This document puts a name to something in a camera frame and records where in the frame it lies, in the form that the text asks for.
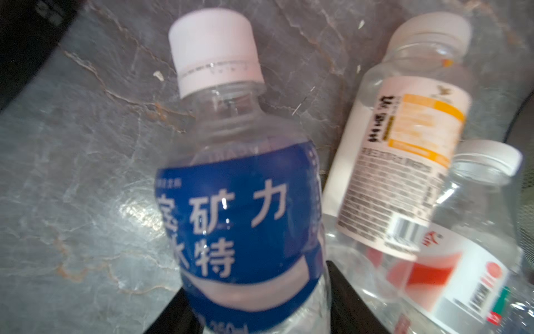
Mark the orange white label bottle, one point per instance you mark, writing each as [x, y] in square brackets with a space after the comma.
[401, 134]

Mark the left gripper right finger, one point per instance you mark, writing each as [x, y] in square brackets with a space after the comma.
[349, 313]

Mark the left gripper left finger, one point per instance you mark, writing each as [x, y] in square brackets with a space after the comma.
[176, 318]

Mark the blue label bottle white cap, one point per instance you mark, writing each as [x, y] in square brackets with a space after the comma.
[240, 197]

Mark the red white label water bottle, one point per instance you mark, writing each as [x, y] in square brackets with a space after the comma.
[465, 254]

